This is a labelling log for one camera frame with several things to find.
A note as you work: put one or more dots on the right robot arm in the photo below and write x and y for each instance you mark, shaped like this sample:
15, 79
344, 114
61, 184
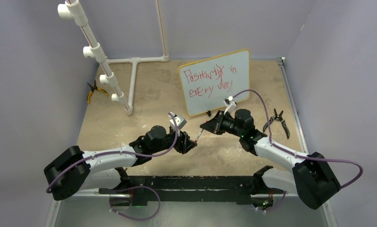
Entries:
308, 176

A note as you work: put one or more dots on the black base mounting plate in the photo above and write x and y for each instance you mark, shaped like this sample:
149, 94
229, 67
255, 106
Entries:
242, 190

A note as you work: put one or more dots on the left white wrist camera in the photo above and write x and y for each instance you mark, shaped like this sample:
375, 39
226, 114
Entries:
176, 121

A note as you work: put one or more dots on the red-capped white marker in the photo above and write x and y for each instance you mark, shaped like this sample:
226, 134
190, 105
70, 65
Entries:
199, 135

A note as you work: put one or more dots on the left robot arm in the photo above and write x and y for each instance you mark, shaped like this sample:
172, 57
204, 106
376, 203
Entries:
75, 170

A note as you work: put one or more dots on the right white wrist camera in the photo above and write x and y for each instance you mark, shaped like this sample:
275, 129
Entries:
230, 105

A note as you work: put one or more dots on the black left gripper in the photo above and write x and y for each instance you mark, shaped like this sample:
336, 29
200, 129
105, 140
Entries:
184, 143

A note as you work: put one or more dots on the yellow-framed whiteboard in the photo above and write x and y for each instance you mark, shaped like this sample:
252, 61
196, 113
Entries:
206, 83

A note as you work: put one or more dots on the yellow-handled pliers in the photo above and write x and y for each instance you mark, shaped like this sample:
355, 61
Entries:
94, 88

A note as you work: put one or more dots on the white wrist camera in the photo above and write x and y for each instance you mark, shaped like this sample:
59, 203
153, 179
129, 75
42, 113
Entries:
230, 105
176, 121

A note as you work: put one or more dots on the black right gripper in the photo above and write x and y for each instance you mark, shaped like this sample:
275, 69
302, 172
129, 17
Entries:
214, 125

